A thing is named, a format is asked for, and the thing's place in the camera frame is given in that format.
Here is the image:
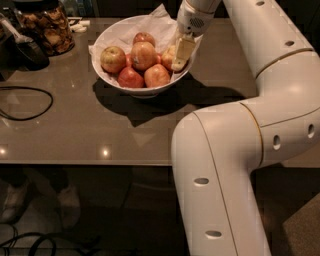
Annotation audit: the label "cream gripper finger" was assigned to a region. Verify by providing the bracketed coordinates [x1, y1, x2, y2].
[171, 33, 196, 72]

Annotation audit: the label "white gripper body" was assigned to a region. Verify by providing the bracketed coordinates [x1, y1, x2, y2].
[177, 0, 215, 37]

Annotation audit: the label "yellow-red apple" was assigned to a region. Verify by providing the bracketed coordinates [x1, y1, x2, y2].
[161, 45, 187, 72]
[130, 42, 157, 71]

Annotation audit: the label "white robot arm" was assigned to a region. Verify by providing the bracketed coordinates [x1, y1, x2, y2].
[171, 0, 320, 256]

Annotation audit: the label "white paper bowl liner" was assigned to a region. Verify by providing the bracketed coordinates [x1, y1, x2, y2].
[89, 6, 202, 97]

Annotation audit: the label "front right orange apple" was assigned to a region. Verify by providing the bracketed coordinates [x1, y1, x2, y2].
[144, 64, 170, 88]

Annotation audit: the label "rear red apple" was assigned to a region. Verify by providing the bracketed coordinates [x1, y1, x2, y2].
[132, 32, 155, 46]

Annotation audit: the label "hidden small red apple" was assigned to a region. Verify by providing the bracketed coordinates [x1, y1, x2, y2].
[126, 53, 132, 67]

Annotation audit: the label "front red apple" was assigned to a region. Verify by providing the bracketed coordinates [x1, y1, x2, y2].
[117, 67, 144, 88]

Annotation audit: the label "white ceramic bowl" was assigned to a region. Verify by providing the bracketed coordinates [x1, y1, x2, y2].
[89, 15, 202, 98]

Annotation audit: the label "left yellow-green apple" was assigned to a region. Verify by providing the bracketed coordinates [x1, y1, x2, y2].
[100, 46, 126, 74]

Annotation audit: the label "small white objects behind jar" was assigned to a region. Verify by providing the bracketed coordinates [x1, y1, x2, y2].
[69, 20, 90, 33]

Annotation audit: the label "glass jar of dried chips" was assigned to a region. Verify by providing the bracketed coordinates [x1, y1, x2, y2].
[12, 0, 75, 56]

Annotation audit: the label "right white shoe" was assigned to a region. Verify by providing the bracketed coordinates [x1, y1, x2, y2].
[57, 184, 81, 229]

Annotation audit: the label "white shoe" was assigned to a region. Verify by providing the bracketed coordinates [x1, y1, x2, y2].
[57, 184, 81, 229]
[1, 181, 30, 223]

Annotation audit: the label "left white shoe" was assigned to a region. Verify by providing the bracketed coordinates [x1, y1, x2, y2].
[1, 181, 30, 223]

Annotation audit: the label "black cable on table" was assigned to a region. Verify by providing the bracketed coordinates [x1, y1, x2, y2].
[0, 86, 55, 122]

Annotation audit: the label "black scoop with grey handle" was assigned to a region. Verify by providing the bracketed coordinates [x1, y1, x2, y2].
[0, 15, 49, 71]

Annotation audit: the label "black cables on floor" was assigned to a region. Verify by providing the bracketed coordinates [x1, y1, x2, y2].
[0, 166, 134, 256]

